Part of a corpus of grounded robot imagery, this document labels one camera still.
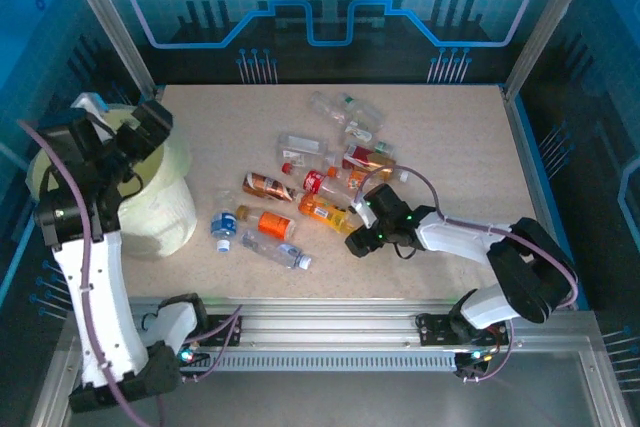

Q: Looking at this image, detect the amber bottle white cap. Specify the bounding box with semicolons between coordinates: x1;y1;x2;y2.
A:
372;165;410;187

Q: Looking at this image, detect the orange yellow juice bottle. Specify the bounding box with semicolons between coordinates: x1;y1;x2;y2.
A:
297;193;357;236

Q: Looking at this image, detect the red label bottle green cap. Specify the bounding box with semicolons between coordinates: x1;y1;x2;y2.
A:
341;141;397;173

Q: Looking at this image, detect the red label cola bottle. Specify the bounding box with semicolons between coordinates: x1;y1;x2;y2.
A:
281;161;354;200

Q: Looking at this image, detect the orange label bottle gold cap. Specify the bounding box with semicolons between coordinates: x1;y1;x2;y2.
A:
234;203;297;241

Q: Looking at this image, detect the brown label bottle white cap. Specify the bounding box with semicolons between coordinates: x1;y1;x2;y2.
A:
242;171;303;206

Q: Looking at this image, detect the crushed blue label bottle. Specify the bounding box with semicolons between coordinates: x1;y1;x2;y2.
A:
209;191;240;254

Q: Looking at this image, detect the pale yellow plastic bin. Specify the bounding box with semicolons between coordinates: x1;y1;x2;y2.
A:
24;101;200;262

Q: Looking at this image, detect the long clear bottle blue label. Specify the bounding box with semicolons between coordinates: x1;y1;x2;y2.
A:
240;228;314;271

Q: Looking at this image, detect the clear bottle green cap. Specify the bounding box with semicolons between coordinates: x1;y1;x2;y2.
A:
338;92;387;144

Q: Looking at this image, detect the square clear bottle white label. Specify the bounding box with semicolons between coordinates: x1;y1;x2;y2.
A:
277;132;342;168

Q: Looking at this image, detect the crumpled clear plastic bottle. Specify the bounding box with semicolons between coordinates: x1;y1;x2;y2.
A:
309;90;359;132

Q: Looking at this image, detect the steel lower platform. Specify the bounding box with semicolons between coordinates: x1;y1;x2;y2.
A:
29;346;631;427

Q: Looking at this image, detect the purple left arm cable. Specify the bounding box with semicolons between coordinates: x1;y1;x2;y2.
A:
17;119;169;427

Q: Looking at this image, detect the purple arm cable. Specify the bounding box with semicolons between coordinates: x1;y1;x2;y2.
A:
17;119;169;427
353;165;581;383

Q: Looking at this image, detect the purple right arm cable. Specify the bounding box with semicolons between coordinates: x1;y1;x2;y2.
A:
353;165;581;383

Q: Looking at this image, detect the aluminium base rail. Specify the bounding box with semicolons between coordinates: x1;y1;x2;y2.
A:
122;296;599;351

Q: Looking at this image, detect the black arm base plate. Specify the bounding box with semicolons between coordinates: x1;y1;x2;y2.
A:
416;313;512;348
199;313;245;348

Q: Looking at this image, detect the aluminium frame post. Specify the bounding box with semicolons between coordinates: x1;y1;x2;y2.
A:
503;0;604;98
55;0;157;98

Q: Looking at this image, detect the grey slotted cable duct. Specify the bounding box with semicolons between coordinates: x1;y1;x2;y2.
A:
197;350;460;372

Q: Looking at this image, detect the aluminium table side rail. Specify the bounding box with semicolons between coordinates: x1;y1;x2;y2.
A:
501;84;591;311

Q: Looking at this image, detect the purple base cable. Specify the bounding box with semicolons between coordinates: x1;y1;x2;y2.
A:
182;304;245;382

